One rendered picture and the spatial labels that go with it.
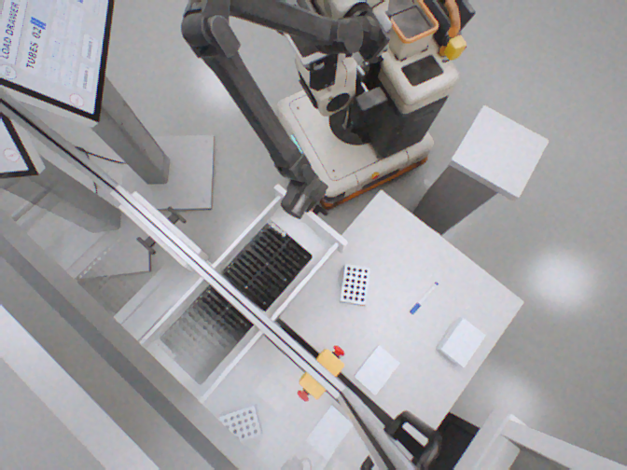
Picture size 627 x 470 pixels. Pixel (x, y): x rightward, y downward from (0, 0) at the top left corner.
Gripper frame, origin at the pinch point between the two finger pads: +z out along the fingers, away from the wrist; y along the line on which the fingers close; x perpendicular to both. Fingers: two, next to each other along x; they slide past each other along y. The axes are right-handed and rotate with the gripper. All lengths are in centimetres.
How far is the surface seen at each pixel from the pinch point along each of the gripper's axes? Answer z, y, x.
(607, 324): 93, -63, 150
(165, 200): 85, 29, -81
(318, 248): 5.3, 9.8, 10.8
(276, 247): -1.6, 18.4, 1.1
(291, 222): 5.6, 8.3, -1.6
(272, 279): -2.3, 26.6, 6.4
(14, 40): -25, 19, -88
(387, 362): 10, 25, 50
